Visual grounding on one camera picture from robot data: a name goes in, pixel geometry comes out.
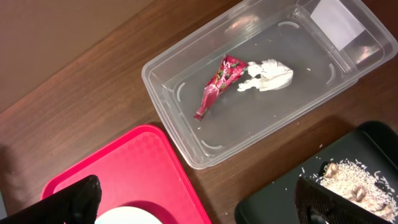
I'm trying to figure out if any white napkin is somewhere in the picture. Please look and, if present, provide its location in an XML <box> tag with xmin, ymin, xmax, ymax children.
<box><xmin>238</xmin><ymin>59</ymin><xmax>294</xmax><ymax>92</ymax></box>

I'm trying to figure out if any light blue plate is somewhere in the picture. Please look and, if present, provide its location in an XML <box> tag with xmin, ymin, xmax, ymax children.
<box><xmin>95</xmin><ymin>206</ymin><xmax>162</xmax><ymax>224</ymax></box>

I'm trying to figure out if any clear plastic bin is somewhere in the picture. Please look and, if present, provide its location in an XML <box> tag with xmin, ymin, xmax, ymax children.
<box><xmin>142</xmin><ymin>0</ymin><xmax>397</xmax><ymax>169</ymax></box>

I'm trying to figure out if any black tray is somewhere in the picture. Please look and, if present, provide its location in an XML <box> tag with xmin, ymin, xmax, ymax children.
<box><xmin>234</xmin><ymin>121</ymin><xmax>397</xmax><ymax>224</ymax></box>

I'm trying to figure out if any red snack wrapper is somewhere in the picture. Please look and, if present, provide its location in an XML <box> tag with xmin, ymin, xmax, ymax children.
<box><xmin>194</xmin><ymin>55</ymin><xmax>248</xmax><ymax>121</ymax></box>

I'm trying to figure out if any white rice pile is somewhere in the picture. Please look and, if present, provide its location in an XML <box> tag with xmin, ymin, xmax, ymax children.
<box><xmin>308</xmin><ymin>159</ymin><xmax>397</xmax><ymax>223</ymax></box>

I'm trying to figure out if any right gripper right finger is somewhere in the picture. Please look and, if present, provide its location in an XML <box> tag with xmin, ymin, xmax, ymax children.
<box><xmin>294</xmin><ymin>177</ymin><xmax>395</xmax><ymax>224</ymax></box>

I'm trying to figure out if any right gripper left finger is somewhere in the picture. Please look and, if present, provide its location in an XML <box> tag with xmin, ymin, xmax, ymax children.
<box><xmin>1</xmin><ymin>175</ymin><xmax>102</xmax><ymax>224</ymax></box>

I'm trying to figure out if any red plastic tray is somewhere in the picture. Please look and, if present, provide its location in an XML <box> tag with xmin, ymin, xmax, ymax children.
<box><xmin>41</xmin><ymin>125</ymin><xmax>210</xmax><ymax>224</ymax></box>

